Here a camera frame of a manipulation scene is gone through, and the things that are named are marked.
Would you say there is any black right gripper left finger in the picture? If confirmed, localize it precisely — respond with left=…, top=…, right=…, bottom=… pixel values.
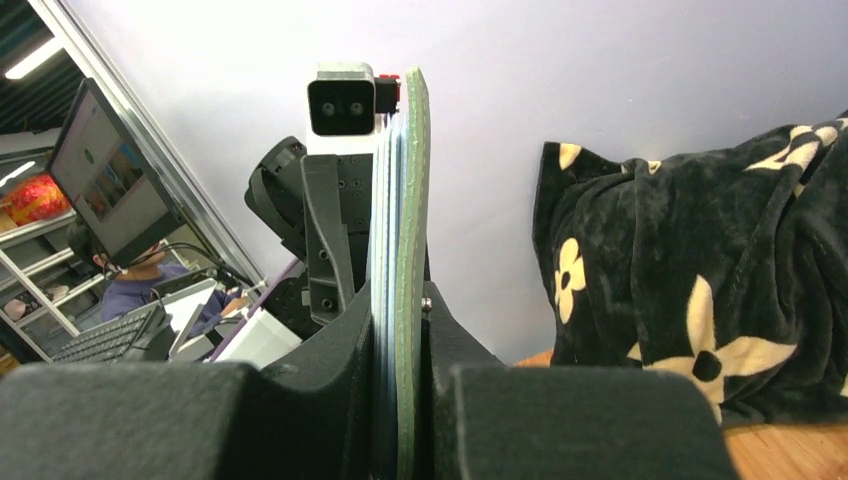
left=1, top=290, right=372, bottom=479

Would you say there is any computer monitor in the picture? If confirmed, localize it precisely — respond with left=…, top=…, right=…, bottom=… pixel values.
left=47, top=78, right=185, bottom=267

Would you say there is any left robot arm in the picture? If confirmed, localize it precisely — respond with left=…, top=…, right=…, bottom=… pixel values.
left=212, top=136, right=374, bottom=367

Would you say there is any black floral fleece blanket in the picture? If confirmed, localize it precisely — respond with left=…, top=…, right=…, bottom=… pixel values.
left=532, top=116, right=847, bottom=427

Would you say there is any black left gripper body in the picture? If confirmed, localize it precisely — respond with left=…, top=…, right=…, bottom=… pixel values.
left=245, top=136, right=372, bottom=339

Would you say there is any teal leather card holder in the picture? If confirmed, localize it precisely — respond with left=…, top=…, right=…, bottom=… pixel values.
left=368, top=67, right=431, bottom=479

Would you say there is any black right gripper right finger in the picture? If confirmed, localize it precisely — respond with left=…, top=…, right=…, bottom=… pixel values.
left=420, top=283, right=738, bottom=479

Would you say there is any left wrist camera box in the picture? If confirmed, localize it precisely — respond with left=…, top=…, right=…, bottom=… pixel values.
left=307, top=62, right=401, bottom=137

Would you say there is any person at desk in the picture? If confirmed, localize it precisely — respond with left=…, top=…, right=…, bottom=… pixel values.
left=66, top=215, right=253, bottom=326

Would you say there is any black keyboard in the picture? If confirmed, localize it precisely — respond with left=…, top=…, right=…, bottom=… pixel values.
left=51, top=305, right=173, bottom=364

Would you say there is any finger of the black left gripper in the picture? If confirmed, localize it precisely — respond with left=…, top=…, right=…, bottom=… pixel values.
left=301, top=154, right=356, bottom=326

